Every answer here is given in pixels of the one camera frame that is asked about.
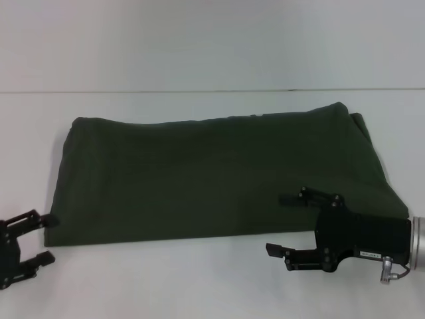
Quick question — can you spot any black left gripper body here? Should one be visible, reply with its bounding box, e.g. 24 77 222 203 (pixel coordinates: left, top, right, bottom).
0 227 23 290

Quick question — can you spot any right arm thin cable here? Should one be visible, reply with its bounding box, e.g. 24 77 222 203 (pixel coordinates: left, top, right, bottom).
394 262 413 278

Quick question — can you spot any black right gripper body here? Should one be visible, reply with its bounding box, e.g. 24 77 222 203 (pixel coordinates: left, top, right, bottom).
313 200 413 275

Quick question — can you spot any dark green t-shirt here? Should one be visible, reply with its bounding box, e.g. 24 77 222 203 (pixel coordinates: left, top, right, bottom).
44 101 410 249

